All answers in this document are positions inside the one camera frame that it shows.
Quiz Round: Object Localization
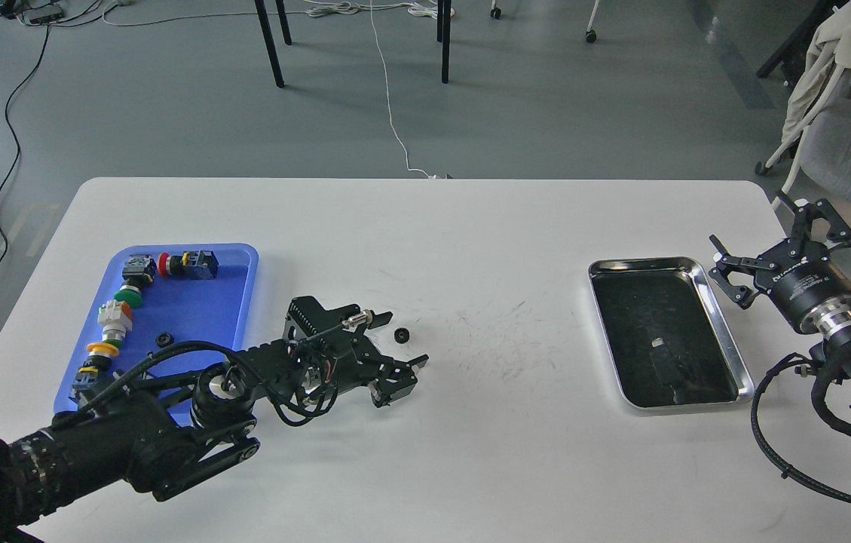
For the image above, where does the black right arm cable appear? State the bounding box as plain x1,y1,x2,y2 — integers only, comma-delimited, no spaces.
751,354,851,521

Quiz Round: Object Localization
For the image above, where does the black table leg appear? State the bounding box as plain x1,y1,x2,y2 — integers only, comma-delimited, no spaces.
436,0,453,84
253,0,293,88

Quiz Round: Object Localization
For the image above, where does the green push button switch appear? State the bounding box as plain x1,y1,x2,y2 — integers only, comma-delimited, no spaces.
112,254,157,309

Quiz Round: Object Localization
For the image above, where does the beige jacket on chair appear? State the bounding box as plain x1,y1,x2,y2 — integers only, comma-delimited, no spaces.
781,1,851,144

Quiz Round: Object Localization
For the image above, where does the white orange selector switch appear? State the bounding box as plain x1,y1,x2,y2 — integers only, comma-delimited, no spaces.
96,299,133,342

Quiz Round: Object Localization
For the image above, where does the blue plastic tray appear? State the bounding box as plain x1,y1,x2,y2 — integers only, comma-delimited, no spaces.
52,243,259,413

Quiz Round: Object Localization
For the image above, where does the red push button switch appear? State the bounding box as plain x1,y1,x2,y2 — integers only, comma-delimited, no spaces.
156,250,219,281

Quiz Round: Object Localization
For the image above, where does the black floor cable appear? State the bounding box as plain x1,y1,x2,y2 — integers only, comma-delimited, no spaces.
0,0,106,334

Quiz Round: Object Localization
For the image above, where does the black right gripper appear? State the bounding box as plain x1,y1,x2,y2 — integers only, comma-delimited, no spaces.
709,191,851,335

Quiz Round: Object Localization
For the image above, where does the black power strip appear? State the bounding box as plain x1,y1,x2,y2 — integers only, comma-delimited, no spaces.
18,3,66,26

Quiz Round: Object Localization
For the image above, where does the shiny metal tray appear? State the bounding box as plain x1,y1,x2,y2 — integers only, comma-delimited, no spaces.
588,256,754,413

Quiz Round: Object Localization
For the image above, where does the black table leg right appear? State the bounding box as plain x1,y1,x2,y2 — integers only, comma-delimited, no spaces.
436,0,453,84

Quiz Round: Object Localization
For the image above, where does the yellow push button switch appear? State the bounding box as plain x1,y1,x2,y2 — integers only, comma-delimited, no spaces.
67,340,121,405

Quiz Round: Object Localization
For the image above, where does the white floor cable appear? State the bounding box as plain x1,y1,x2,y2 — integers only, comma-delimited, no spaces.
101,0,456,180

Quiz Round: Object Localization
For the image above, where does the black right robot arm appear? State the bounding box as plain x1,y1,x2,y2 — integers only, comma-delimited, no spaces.
710,199,851,437

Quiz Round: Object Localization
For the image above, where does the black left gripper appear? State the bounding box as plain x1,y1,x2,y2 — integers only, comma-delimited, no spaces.
312,305,430,408

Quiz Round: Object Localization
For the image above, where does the black table leg left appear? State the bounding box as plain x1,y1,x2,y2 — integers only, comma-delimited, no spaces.
253,0,293,88

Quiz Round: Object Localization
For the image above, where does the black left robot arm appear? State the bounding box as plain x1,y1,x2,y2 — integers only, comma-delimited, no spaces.
0,296,428,542

